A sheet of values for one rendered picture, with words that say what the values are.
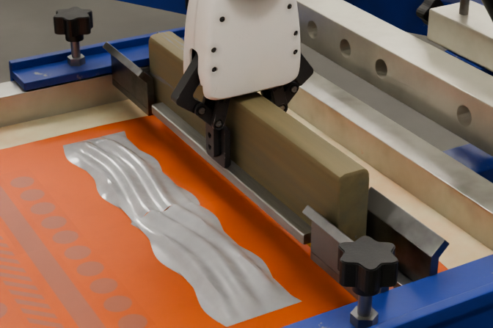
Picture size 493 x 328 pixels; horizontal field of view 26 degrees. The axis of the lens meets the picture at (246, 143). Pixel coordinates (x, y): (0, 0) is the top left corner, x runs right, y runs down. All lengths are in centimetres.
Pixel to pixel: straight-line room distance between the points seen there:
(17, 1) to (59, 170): 348
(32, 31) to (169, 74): 313
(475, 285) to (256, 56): 28
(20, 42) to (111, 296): 325
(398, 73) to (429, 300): 38
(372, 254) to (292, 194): 18
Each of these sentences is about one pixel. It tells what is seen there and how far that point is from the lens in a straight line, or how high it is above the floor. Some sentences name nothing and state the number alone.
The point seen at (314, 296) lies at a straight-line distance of 88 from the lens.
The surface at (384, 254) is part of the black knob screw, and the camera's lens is 74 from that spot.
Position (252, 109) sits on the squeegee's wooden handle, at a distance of 95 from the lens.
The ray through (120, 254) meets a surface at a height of 95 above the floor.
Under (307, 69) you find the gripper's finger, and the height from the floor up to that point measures 107.
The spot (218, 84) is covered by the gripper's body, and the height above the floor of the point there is 108.
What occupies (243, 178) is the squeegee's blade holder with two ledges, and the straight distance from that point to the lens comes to 97.
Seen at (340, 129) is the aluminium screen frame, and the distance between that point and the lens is 111.
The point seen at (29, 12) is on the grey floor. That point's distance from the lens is 441.
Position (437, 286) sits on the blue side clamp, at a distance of 82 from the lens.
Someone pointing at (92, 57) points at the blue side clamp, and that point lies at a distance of 123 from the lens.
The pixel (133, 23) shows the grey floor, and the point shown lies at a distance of 423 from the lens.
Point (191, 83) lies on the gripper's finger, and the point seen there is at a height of 108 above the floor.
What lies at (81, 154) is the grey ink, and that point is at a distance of 110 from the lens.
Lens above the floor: 146
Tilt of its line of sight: 27 degrees down
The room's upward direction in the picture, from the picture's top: straight up
